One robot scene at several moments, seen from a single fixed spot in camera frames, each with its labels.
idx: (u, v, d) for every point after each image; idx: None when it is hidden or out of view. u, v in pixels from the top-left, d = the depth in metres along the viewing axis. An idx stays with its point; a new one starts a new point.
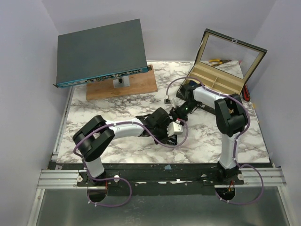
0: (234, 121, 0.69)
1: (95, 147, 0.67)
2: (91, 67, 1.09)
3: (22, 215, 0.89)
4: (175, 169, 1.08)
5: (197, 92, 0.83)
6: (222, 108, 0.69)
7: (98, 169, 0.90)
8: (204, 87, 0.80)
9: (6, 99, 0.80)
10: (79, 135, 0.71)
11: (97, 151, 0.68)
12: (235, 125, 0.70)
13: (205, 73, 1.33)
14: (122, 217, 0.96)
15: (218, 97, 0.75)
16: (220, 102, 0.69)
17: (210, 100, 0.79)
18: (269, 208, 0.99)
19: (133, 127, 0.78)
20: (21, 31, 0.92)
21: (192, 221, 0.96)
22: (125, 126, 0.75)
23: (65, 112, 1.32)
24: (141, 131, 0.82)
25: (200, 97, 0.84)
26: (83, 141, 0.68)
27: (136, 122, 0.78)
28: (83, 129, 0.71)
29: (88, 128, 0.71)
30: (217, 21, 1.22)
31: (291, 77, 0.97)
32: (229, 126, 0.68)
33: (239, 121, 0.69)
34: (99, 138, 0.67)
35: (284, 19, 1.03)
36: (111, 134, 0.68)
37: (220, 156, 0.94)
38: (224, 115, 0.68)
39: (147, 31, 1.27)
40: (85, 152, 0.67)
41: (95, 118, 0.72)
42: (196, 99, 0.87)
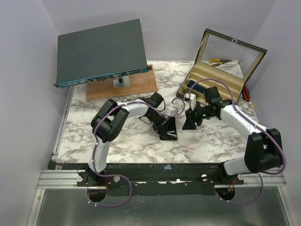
0: (267, 162, 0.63)
1: (115, 125, 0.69)
2: (92, 66, 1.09)
3: (22, 215, 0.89)
4: (175, 169, 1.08)
5: (226, 112, 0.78)
6: (257, 145, 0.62)
7: (103, 162, 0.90)
8: (236, 109, 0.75)
9: (6, 99, 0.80)
10: (97, 120, 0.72)
11: (116, 130, 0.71)
12: (268, 165, 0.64)
13: (205, 72, 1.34)
14: (122, 217, 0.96)
15: (252, 129, 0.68)
16: (256, 139, 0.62)
17: (241, 126, 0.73)
18: (269, 208, 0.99)
19: (139, 107, 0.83)
20: (21, 31, 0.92)
21: (192, 221, 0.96)
22: (134, 106, 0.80)
23: (66, 112, 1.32)
24: (146, 109, 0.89)
25: (227, 117, 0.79)
26: (102, 124, 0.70)
27: (141, 101, 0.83)
28: (99, 113, 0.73)
29: (104, 111, 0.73)
30: (217, 21, 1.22)
31: (291, 77, 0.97)
32: (261, 165, 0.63)
33: (272, 161, 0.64)
34: (117, 117, 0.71)
35: (284, 19, 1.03)
36: (126, 111, 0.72)
37: (228, 164, 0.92)
38: (258, 154, 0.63)
39: (147, 31, 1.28)
40: (105, 133, 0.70)
41: (108, 101, 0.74)
42: (222, 117, 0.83)
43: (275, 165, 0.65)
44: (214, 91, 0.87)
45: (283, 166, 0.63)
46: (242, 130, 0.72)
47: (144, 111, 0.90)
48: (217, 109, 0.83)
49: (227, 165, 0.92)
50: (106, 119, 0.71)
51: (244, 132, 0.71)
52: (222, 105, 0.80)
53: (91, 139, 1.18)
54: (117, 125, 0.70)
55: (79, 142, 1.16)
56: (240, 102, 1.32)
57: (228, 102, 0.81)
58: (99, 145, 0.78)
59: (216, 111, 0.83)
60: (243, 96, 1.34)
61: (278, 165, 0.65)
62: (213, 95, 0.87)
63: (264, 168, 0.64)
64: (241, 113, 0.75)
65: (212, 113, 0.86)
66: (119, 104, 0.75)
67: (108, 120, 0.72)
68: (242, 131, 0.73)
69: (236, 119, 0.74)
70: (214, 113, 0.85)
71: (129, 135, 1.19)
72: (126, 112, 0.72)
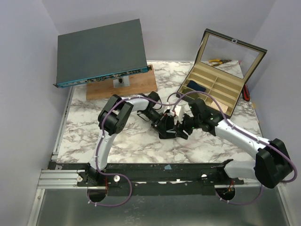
0: (279, 175, 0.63)
1: (121, 117, 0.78)
2: (91, 66, 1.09)
3: (22, 215, 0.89)
4: (175, 169, 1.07)
5: (221, 130, 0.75)
6: (268, 162, 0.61)
7: (104, 161, 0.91)
8: (232, 126, 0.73)
9: (6, 99, 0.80)
10: (103, 115, 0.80)
11: (122, 122, 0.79)
12: (281, 177, 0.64)
13: (205, 73, 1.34)
14: (122, 217, 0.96)
15: (257, 145, 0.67)
16: (264, 156, 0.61)
17: (242, 143, 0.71)
18: (269, 208, 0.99)
19: (139, 101, 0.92)
20: (21, 31, 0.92)
21: (191, 221, 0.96)
22: (136, 100, 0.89)
23: (65, 112, 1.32)
24: (146, 104, 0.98)
25: (223, 135, 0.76)
26: (108, 117, 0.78)
27: (142, 97, 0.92)
28: (105, 108, 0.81)
29: (109, 105, 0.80)
30: (217, 21, 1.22)
31: (291, 77, 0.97)
32: (275, 181, 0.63)
33: (282, 173, 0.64)
34: (122, 110, 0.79)
35: (284, 19, 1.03)
36: (130, 104, 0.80)
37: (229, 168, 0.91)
38: (270, 170, 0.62)
39: (147, 31, 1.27)
40: (112, 125, 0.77)
41: (112, 97, 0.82)
42: (216, 134, 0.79)
43: (286, 173, 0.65)
44: (201, 105, 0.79)
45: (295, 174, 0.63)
46: (244, 146, 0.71)
47: (144, 106, 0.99)
48: (210, 127, 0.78)
49: (228, 169, 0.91)
50: (112, 113, 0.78)
51: (247, 148, 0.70)
52: (214, 122, 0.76)
53: (91, 139, 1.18)
54: (123, 118, 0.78)
55: (79, 142, 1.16)
56: (240, 102, 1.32)
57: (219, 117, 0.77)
58: (105, 138, 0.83)
59: (209, 129, 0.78)
60: (243, 97, 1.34)
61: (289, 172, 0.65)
62: (202, 109, 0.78)
63: (278, 182, 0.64)
64: (236, 128, 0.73)
65: (205, 131, 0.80)
66: (123, 99, 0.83)
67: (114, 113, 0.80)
68: (244, 146, 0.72)
69: (236, 135, 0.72)
70: (207, 130, 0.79)
71: (129, 135, 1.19)
72: (130, 105, 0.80)
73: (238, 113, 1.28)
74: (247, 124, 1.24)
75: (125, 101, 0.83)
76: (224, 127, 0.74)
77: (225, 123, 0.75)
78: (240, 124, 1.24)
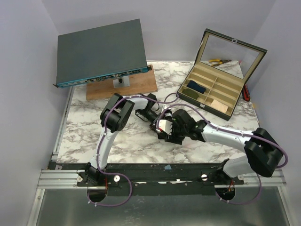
0: (272, 162, 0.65)
1: (123, 115, 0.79)
2: (92, 67, 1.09)
3: (22, 215, 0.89)
4: (175, 169, 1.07)
5: (208, 133, 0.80)
6: (257, 152, 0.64)
7: (104, 161, 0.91)
8: (216, 127, 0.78)
9: (6, 99, 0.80)
10: (105, 113, 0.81)
11: (124, 119, 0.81)
12: (274, 164, 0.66)
13: (205, 73, 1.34)
14: (122, 217, 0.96)
15: (243, 138, 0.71)
16: (252, 146, 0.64)
17: (229, 140, 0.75)
18: (269, 208, 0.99)
19: (140, 100, 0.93)
20: (21, 31, 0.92)
21: (191, 221, 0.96)
22: (136, 99, 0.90)
23: (66, 112, 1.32)
24: (145, 103, 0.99)
25: (211, 138, 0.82)
26: (111, 115, 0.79)
27: (142, 96, 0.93)
28: (106, 106, 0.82)
29: (111, 103, 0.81)
30: (217, 21, 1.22)
31: (291, 77, 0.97)
32: (271, 168, 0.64)
33: (275, 158, 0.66)
34: (124, 108, 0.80)
35: (284, 19, 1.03)
36: (132, 102, 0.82)
37: (227, 169, 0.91)
38: (262, 159, 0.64)
39: (147, 31, 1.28)
40: (115, 122, 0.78)
41: (114, 95, 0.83)
42: (207, 140, 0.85)
43: (279, 159, 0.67)
44: (185, 116, 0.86)
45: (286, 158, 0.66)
46: (232, 143, 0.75)
47: (144, 104, 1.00)
48: (198, 134, 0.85)
49: (228, 170, 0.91)
50: (114, 111, 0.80)
51: (235, 144, 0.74)
52: (199, 129, 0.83)
53: (91, 139, 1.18)
54: (125, 115, 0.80)
55: (79, 142, 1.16)
56: (240, 102, 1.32)
57: (203, 124, 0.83)
58: (106, 135, 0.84)
59: (197, 136, 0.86)
60: (243, 97, 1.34)
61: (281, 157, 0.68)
62: (186, 119, 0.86)
63: (274, 169, 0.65)
64: (219, 129, 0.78)
65: (195, 139, 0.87)
66: (124, 97, 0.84)
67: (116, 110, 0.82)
68: (233, 144, 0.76)
69: (222, 135, 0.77)
70: (196, 138, 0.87)
71: (129, 135, 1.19)
72: (132, 103, 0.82)
73: (238, 113, 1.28)
74: (247, 124, 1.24)
75: (127, 99, 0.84)
76: (209, 131, 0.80)
77: (209, 127, 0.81)
78: (241, 124, 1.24)
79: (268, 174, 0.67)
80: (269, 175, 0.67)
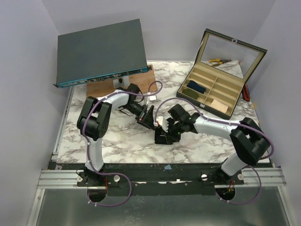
0: (258, 150, 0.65)
1: (102, 120, 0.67)
2: (91, 67, 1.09)
3: (22, 215, 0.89)
4: (175, 169, 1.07)
5: (199, 124, 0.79)
6: (242, 140, 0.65)
7: (99, 161, 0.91)
8: (206, 117, 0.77)
9: (6, 99, 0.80)
10: (82, 120, 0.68)
11: (104, 125, 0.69)
12: (261, 152, 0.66)
13: (205, 73, 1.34)
14: (122, 217, 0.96)
15: (230, 127, 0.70)
16: (237, 133, 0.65)
17: (219, 130, 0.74)
18: (269, 208, 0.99)
19: (121, 96, 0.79)
20: (21, 31, 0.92)
21: (191, 220, 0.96)
22: (114, 97, 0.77)
23: (65, 112, 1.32)
24: (126, 100, 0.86)
25: (204, 129, 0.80)
26: (88, 123, 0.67)
27: (122, 91, 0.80)
28: (82, 113, 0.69)
29: (86, 109, 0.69)
30: (217, 21, 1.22)
31: (291, 77, 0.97)
32: (257, 157, 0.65)
33: (262, 148, 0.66)
34: (101, 113, 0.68)
35: (284, 19, 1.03)
36: (108, 104, 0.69)
37: (224, 165, 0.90)
38: (247, 147, 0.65)
39: (146, 31, 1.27)
40: (94, 130, 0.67)
41: (88, 99, 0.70)
42: (199, 131, 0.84)
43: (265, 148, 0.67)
44: (180, 110, 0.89)
45: (272, 147, 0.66)
46: (223, 133, 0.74)
47: (126, 100, 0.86)
48: (191, 126, 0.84)
49: (226, 168, 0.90)
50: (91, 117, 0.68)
51: (225, 133, 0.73)
52: (192, 121, 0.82)
53: None
54: (104, 121, 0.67)
55: (79, 142, 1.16)
56: (240, 102, 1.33)
57: (196, 115, 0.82)
58: (91, 144, 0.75)
59: (190, 128, 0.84)
60: (243, 97, 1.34)
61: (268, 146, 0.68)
62: (180, 112, 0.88)
63: (260, 157, 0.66)
64: (212, 119, 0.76)
65: (188, 131, 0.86)
66: (100, 99, 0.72)
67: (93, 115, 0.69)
68: (224, 133, 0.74)
69: (211, 125, 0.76)
70: (189, 130, 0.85)
71: (129, 135, 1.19)
72: (109, 105, 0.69)
73: (238, 113, 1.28)
74: None
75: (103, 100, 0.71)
76: (200, 121, 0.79)
77: (201, 118, 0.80)
78: None
79: (253, 162, 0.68)
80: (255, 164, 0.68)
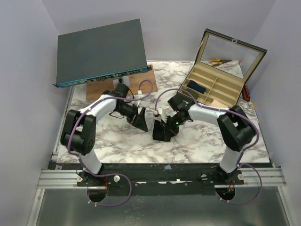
0: (243, 136, 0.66)
1: (87, 135, 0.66)
2: (91, 67, 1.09)
3: (22, 215, 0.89)
4: (175, 169, 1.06)
5: (193, 110, 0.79)
6: (227, 124, 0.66)
7: (95, 162, 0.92)
8: (199, 104, 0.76)
9: (6, 99, 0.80)
10: (65, 137, 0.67)
11: (89, 138, 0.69)
12: (245, 139, 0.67)
13: (205, 73, 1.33)
14: (122, 217, 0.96)
15: (219, 114, 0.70)
16: (224, 119, 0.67)
17: (210, 117, 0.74)
18: (269, 208, 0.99)
19: (107, 103, 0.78)
20: (21, 31, 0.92)
21: (191, 221, 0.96)
22: (99, 106, 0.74)
23: (65, 112, 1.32)
24: (114, 103, 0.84)
25: (197, 116, 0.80)
26: (73, 139, 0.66)
27: (107, 98, 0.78)
28: (65, 129, 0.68)
29: (69, 125, 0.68)
30: (217, 21, 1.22)
31: (291, 77, 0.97)
32: (240, 142, 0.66)
33: (247, 134, 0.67)
34: (84, 127, 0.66)
35: (284, 19, 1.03)
36: (92, 117, 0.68)
37: (222, 161, 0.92)
38: (232, 132, 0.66)
39: (146, 30, 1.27)
40: (80, 145, 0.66)
41: (69, 113, 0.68)
42: (193, 117, 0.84)
43: (250, 136, 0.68)
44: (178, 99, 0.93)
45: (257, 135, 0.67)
46: (213, 119, 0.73)
47: (114, 103, 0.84)
48: (186, 113, 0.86)
49: (224, 164, 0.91)
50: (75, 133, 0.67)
51: (215, 120, 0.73)
52: (186, 108, 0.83)
53: None
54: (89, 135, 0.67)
55: None
56: (240, 102, 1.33)
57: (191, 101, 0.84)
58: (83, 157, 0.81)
59: (186, 115, 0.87)
60: (243, 97, 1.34)
61: (253, 135, 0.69)
62: None
63: (243, 143, 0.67)
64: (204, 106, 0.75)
65: (184, 118, 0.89)
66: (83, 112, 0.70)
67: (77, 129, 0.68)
68: (214, 120, 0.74)
69: (203, 112, 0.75)
70: (185, 117, 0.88)
71: (129, 135, 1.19)
72: (91, 119, 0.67)
73: None
74: None
75: (85, 113, 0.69)
76: (193, 108, 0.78)
77: (195, 105, 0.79)
78: None
79: (237, 148, 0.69)
80: (238, 149, 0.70)
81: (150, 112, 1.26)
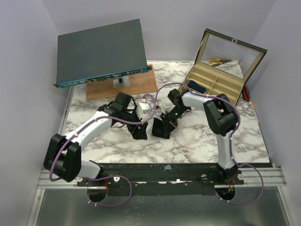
0: (226, 121, 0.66)
1: (69, 166, 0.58)
2: (91, 67, 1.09)
3: (22, 215, 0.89)
4: (175, 169, 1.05)
5: (186, 97, 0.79)
6: (212, 108, 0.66)
7: (95, 168, 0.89)
8: (192, 92, 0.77)
9: (6, 99, 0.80)
10: (48, 164, 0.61)
11: (74, 166, 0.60)
12: (228, 124, 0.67)
13: (205, 73, 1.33)
14: (122, 217, 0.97)
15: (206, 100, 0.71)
16: (209, 103, 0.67)
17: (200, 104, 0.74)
18: (269, 208, 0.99)
19: (100, 124, 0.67)
20: (21, 31, 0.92)
21: (191, 221, 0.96)
22: (88, 130, 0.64)
23: (66, 112, 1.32)
24: (110, 123, 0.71)
25: (189, 103, 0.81)
26: (56, 168, 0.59)
27: (101, 117, 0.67)
28: (48, 155, 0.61)
29: (52, 152, 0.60)
30: (217, 21, 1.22)
31: (291, 77, 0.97)
32: (222, 126, 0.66)
33: (230, 119, 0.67)
34: (67, 158, 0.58)
35: (284, 19, 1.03)
36: (75, 148, 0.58)
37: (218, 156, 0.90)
38: (215, 116, 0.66)
39: (146, 31, 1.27)
40: (63, 173, 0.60)
41: (52, 138, 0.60)
42: (186, 104, 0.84)
43: (233, 122, 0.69)
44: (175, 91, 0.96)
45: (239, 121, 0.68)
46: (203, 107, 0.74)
47: (109, 123, 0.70)
48: (179, 100, 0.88)
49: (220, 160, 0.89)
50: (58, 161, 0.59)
51: None
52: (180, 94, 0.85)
53: None
54: (72, 165, 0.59)
55: None
56: (240, 102, 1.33)
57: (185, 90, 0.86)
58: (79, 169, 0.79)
59: (179, 101, 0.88)
60: (243, 97, 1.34)
61: (235, 122, 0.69)
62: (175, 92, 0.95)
63: (226, 128, 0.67)
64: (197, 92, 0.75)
65: (178, 104, 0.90)
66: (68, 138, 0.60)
67: (61, 156, 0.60)
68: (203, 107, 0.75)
69: (194, 99, 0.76)
70: (178, 103, 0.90)
71: (129, 135, 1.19)
72: (75, 149, 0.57)
73: None
74: (246, 124, 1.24)
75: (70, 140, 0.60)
76: (186, 94, 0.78)
77: (187, 92, 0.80)
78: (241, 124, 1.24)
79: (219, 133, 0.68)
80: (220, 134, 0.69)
81: None
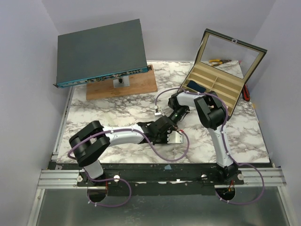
0: (214, 115, 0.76)
1: (90, 152, 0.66)
2: (91, 67, 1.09)
3: (22, 216, 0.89)
4: (175, 169, 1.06)
5: (180, 96, 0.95)
6: (201, 104, 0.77)
7: (97, 170, 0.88)
8: (185, 91, 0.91)
9: (6, 99, 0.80)
10: (75, 140, 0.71)
11: (91, 157, 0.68)
12: (217, 118, 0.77)
13: (206, 73, 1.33)
14: (122, 217, 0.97)
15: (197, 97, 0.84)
16: (199, 100, 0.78)
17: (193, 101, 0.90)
18: (269, 208, 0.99)
19: (133, 135, 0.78)
20: (21, 31, 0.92)
21: (191, 220, 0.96)
22: (122, 133, 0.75)
23: (65, 112, 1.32)
24: (139, 140, 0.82)
25: (184, 101, 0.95)
26: (78, 148, 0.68)
27: (136, 130, 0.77)
28: (79, 133, 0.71)
29: (83, 133, 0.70)
30: (217, 21, 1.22)
31: (291, 77, 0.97)
32: (210, 120, 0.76)
33: (218, 114, 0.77)
34: (94, 145, 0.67)
35: (284, 20, 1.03)
36: (106, 141, 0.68)
37: (216, 156, 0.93)
38: (204, 111, 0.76)
39: (147, 31, 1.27)
40: (79, 157, 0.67)
41: (92, 123, 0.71)
42: (181, 103, 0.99)
43: (223, 117, 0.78)
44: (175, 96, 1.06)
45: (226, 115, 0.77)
46: None
47: (138, 139, 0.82)
48: (175, 101, 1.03)
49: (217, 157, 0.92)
50: (83, 144, 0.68)
51: None
52: (175, 94, 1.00)
53: None
54: (92, 154, 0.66)
55: None
56: (240, 102, 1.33)
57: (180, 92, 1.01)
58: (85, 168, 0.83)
59: (175, 101, 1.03)
60: (243, 97, 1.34)
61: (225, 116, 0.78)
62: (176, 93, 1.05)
63: (216, 122, 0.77)
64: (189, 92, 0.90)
65: (174, 105, 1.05)
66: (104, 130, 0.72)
67: (88, 143, 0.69)
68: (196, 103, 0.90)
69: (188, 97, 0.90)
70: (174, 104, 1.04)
71: None
72: (106, 142, 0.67)
73: (238, 113, 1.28)
74: (247, 124, 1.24)
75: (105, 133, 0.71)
76: (180, 93, 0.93)
77: (182, 92, 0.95)
78: (241, 124, 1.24)
79: (209, 126, 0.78)
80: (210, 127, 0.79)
81: (150, 112, 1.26)
